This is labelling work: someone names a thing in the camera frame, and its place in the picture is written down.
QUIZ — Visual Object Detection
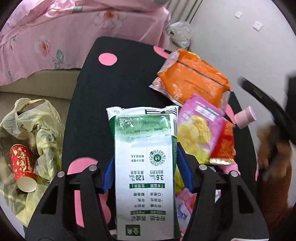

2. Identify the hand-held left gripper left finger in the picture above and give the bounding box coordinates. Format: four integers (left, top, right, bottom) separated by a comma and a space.
24, 153, 116, 241

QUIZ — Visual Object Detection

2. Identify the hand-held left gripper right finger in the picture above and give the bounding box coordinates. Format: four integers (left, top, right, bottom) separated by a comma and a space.
177, 142, 271, 241

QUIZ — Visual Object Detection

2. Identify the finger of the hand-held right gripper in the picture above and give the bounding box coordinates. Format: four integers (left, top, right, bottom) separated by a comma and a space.
238, 76, 292, 142

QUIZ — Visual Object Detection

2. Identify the white green milk carton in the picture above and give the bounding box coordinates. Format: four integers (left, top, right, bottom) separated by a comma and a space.
106, 105, 182, 240

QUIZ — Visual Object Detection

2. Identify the pink potato chips packet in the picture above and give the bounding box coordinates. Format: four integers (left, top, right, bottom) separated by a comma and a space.
177, 93, 226, 165

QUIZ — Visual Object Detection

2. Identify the yellow plastic bag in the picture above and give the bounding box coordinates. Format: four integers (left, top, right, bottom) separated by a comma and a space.
0, 98, 65, 226

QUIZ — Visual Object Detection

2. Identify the person's right forearm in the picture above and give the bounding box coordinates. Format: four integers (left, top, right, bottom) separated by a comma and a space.
255, 160, 296, 234

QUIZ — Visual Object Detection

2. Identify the person's right hand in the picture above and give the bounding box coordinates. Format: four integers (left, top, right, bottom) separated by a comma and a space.
257, 125, 292, 173

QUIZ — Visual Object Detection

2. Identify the pink bottle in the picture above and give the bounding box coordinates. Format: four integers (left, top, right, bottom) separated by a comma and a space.
234, 106, 257, 129

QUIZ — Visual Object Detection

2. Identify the pink white patterned wrapper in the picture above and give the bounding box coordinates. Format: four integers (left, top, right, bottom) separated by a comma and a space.
174, 188, 200, 234

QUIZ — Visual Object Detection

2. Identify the red yellow snack packet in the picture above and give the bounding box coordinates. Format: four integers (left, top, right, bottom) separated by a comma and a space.
209, 119, 237, 165

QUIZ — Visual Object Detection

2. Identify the orange snack packet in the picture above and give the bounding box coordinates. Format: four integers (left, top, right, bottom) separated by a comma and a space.
157, 48, 232, 109

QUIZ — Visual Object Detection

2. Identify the red paper cup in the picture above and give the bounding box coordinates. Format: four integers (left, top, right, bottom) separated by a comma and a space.
10, 144, 37, 193

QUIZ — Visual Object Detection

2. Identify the black table with pink spots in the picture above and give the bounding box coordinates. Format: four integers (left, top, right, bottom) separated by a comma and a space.
23, 37, 260, 241

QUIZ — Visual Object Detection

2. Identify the clear crumpled plastic bag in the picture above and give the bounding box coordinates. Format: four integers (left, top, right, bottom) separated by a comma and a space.
166, 21, 194, 50

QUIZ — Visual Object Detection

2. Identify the beige bed base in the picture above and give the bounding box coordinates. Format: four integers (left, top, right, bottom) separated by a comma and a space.
0, 68, 82, 100

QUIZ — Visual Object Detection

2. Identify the pink floral blanket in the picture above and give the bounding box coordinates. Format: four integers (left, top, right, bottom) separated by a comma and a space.
0, 0, 171, 86

